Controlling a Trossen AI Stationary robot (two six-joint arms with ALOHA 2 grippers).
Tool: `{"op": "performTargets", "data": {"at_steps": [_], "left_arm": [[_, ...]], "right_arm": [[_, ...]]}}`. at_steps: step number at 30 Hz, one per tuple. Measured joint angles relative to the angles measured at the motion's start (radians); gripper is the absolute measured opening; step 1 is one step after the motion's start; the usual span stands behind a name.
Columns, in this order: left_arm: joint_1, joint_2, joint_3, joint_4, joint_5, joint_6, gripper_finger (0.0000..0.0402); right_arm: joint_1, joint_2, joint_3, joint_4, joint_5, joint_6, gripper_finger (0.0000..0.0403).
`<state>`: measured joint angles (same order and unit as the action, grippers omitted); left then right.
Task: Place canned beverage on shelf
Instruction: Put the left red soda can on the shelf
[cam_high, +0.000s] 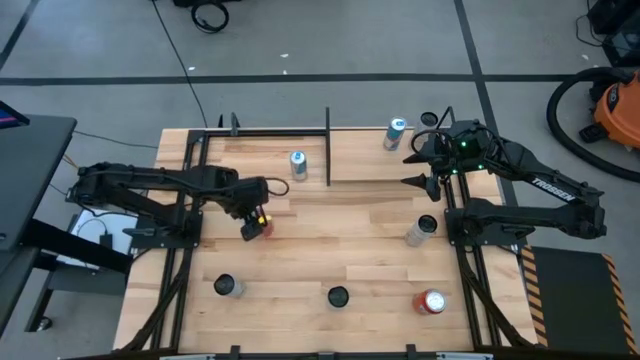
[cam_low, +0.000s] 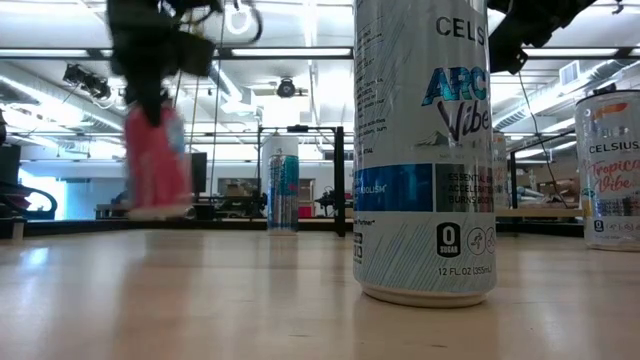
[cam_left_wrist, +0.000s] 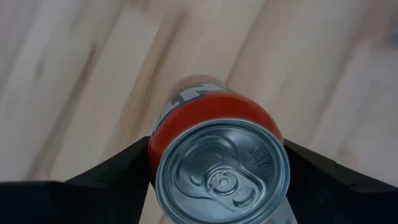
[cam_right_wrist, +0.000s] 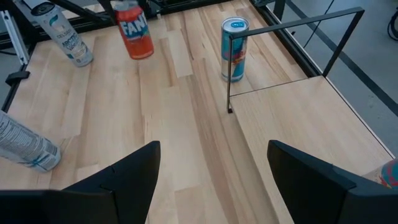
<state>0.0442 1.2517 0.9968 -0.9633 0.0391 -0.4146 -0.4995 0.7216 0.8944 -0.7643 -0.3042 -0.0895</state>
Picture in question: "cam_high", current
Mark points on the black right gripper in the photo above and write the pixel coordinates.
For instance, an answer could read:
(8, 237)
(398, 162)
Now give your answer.
(462, 150)

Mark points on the white beverage can black lid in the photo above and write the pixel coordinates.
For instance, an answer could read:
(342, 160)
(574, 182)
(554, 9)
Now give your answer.
(229, 286)

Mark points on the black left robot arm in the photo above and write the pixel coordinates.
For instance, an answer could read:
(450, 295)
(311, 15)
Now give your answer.
(150, 182)

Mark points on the white yellow-print beverage can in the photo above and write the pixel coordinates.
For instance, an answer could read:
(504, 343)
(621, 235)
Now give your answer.
(428, 119)

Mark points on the red Fanta soda can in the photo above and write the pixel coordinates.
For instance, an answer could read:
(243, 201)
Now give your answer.
(429, 302)
(269, 229)

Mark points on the black mat hazard stripes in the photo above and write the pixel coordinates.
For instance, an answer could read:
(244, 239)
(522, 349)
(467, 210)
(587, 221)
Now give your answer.
(570, 300)

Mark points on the small black adapter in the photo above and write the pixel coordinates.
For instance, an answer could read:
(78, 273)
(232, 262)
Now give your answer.
(106, 240)

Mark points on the dark display screen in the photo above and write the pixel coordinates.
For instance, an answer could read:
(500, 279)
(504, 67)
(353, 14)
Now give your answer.
(10, 117)

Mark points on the white Celsius Tropical Vibe can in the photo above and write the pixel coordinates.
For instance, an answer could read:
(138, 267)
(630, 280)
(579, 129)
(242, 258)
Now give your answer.
(417, 235)

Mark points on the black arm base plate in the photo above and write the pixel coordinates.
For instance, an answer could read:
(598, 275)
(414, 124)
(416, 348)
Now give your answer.
(495, 241)
(155, 242)

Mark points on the black desk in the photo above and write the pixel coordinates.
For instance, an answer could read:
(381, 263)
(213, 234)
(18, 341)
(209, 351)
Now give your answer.
(30, 165)

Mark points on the black divider post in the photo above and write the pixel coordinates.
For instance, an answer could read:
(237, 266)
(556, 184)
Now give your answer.
(327, 150)

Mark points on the white paper sheet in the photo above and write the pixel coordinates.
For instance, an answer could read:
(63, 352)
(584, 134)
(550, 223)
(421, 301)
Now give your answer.
(120, 222)

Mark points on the short black post bracket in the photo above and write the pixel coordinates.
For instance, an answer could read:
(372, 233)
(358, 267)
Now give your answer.
(220, 121)
(234, 121)

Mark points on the blue silver Red Bull can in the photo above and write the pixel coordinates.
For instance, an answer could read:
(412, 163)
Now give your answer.
(395, 133)
(298, 165)

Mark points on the raised wooden shelf board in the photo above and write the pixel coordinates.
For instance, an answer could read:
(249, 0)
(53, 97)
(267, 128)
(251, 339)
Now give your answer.
(360, 160)

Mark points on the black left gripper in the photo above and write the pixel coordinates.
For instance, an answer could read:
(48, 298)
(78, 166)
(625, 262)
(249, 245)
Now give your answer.
(250, 195)

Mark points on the white blue Celsius Arctic can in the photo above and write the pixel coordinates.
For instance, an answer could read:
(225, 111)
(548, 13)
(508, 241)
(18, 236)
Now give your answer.
(338, 296)

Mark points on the silver aluminium bar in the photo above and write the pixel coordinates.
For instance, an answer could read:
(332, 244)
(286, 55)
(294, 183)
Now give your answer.
(182, 357)
(465, 357)

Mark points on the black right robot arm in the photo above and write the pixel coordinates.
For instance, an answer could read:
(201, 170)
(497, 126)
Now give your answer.
(550, 190)

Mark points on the black slanted frame strut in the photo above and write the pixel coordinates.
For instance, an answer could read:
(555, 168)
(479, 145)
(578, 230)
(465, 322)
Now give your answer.
(448, 119)

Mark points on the black equipment case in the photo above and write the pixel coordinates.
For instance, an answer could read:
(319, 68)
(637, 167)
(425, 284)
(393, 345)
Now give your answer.
(620, 30)

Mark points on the orange shop vacuum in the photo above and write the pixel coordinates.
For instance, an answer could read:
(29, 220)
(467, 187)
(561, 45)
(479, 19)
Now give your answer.
(620, 112)
(551, 112)

